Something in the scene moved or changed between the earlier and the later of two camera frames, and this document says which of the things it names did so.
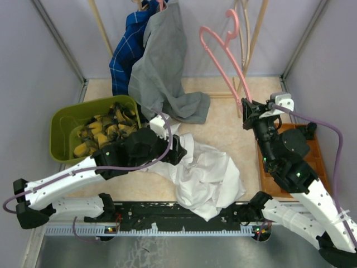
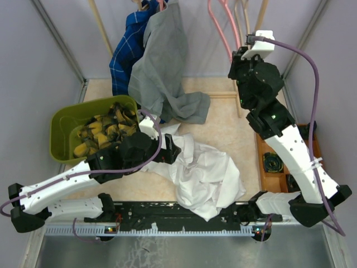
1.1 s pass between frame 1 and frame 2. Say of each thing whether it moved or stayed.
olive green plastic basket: stayed
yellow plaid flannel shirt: stayed
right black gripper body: moved
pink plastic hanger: moved
